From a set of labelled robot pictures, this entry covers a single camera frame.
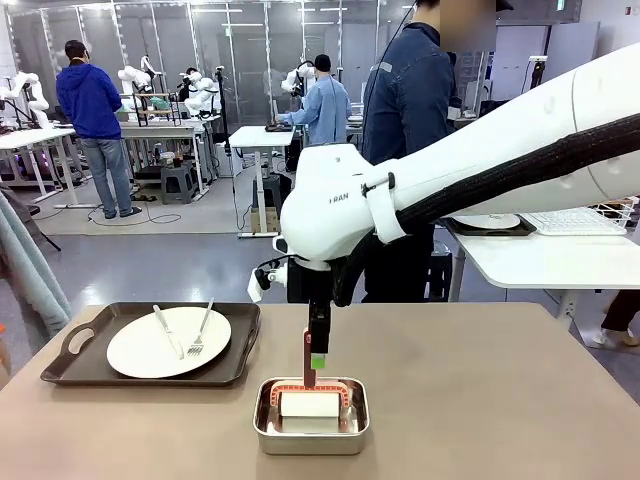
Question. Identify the person's leg with white shoe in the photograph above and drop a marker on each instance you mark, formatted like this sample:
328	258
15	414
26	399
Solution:
620	310

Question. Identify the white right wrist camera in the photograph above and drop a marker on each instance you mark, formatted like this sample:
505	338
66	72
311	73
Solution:
256	291

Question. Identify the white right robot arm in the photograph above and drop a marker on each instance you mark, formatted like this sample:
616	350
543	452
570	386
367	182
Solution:
500	150

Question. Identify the black plastic stool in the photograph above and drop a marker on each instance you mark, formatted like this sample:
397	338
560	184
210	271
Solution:
440	275

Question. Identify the white round plate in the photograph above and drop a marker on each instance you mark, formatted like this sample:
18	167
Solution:
145	355

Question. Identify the white plate on black tray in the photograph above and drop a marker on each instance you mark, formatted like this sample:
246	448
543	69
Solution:
490	221

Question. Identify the brown cardboard box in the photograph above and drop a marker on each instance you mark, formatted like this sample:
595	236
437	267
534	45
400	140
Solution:
265	222

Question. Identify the person in light blue shirt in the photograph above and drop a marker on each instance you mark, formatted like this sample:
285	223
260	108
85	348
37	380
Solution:
325	110

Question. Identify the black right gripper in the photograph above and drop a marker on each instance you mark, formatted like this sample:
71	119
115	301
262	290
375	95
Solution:
300	282

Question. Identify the black tray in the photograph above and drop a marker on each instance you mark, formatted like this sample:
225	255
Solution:
526	229

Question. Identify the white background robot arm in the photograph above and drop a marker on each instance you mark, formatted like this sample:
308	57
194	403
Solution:
35	95
292	80
131	77
200	92

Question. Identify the rectangular metal tin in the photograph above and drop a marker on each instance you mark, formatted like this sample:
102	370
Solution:
310	445

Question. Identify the person in navy jacket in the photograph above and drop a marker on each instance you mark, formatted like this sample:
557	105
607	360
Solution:
410	100

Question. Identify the white keyboard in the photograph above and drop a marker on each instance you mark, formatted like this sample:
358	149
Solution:
570	222

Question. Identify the dark brown serving tray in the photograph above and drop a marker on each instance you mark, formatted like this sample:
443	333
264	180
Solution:
240	350

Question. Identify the person in blue hoodie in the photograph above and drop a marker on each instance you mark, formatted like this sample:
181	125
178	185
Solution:
90	100

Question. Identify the silver fork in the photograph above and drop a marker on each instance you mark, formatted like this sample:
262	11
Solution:
201	330

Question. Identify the grey plastic stool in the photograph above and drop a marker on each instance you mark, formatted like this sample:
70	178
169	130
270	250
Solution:
177	182

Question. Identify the white table with rounded corner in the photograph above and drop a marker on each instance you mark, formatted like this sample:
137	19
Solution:
550	260

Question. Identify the white background desk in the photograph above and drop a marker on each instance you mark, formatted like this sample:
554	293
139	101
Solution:
30	137
260	135
160	131

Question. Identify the silver table knife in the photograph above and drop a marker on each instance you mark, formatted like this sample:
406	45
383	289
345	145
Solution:
168	334

